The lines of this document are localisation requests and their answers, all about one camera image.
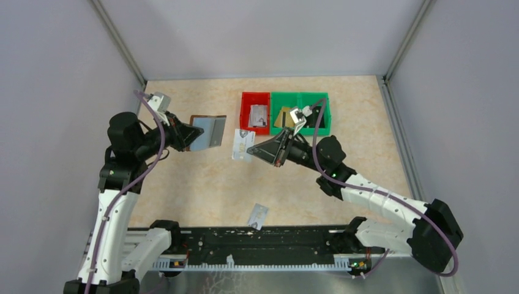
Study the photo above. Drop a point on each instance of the brown leather card holder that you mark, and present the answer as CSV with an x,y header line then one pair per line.
x,y
213,129

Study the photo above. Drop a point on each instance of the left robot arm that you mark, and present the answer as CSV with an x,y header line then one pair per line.
x,y
130,157

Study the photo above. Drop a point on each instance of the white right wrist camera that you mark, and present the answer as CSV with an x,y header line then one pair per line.
x,y
299,117

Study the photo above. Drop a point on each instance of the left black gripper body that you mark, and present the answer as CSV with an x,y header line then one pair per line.
x,y
172,136

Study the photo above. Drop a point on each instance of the right aluminium corner post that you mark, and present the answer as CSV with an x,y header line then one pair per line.
x,y
405,45

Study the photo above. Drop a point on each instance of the white cards in red bin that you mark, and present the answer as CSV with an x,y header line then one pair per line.
x,y
258,116

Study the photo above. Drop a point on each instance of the white silver credit card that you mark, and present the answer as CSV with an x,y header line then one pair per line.
x,y
243,140

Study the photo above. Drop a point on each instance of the white slotted cable duct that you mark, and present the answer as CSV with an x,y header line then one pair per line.
x,y
167,265

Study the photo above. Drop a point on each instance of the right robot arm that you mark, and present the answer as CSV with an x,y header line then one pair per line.
x,y
344,183

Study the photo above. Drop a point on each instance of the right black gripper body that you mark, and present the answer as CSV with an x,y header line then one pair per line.
x,y
298,152

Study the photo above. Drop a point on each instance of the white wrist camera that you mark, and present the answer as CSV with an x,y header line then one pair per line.
x,y
299,117
159,103

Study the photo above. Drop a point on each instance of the black card holder in bin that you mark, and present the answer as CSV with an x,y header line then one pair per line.
x,y
312,118

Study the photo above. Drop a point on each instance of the aluminium front frame rail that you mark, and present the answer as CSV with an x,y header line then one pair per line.
x,y
411,243

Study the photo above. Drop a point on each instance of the left aluminium corner post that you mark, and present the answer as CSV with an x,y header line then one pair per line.
x,y
118,41

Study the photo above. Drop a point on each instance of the green plastic bin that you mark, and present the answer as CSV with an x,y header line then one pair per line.
x,y
320,115
281,104

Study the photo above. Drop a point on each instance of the red plastic bin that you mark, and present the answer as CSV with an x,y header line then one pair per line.
x,y
254,98

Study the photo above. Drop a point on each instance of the right green plastic bin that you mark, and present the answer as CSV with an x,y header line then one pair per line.
x,y
320,115

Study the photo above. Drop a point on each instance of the middle green plastic bin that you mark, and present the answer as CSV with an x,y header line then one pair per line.
x,y
281,104

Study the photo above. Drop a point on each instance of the silver grey credit card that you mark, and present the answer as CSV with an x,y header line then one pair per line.
x,y
258,216

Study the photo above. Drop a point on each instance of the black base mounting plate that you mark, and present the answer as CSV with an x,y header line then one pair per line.
x,y
272,245

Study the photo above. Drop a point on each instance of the aluminium corner post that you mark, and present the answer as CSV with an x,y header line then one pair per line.
x,y
405,45
118,41

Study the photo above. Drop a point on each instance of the gold card in green bin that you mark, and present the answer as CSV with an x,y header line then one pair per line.
x,y
283,118

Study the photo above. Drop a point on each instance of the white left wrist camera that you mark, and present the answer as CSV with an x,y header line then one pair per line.
x,y
159,103

